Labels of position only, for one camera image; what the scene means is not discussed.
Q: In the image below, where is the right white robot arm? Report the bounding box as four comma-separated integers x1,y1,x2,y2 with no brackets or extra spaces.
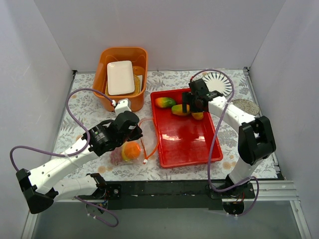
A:
182,79,276,198

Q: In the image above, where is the striped round plate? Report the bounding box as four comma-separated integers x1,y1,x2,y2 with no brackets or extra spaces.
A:
202,72,233,97

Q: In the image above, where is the clear zip top bag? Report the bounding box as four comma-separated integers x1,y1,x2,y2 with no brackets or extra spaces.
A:
108,118,160,166

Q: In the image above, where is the orange tangerine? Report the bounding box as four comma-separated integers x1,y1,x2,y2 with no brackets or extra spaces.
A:
123,141,141,161

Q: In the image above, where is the purple grape bunch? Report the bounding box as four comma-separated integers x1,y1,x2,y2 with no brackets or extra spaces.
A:
110,148,123,165

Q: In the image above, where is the yellow woven basket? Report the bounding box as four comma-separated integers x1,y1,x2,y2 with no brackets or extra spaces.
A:
105,75,141,96

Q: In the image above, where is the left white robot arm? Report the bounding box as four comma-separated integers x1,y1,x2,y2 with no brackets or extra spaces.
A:
16,111,143,214

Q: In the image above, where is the white rectangular plate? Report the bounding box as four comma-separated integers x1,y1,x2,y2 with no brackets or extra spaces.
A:
107,60,135,96

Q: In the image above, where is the yellow lemon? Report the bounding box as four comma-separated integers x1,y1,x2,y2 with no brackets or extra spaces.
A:
191,112,204,120

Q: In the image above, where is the green yellow mango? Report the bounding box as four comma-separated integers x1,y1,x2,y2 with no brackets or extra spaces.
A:
171,104,190,116

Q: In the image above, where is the red plastic tray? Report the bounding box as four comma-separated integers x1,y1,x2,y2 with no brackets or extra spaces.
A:
151,89,215,168

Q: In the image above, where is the red green mango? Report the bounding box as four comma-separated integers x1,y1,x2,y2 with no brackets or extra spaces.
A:
155,97,176,109

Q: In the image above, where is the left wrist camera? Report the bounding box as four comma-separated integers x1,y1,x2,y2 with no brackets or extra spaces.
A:
112,98,132,116

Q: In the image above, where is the speckled small round plate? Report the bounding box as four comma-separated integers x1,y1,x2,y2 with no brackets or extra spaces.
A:
232,99,260,116

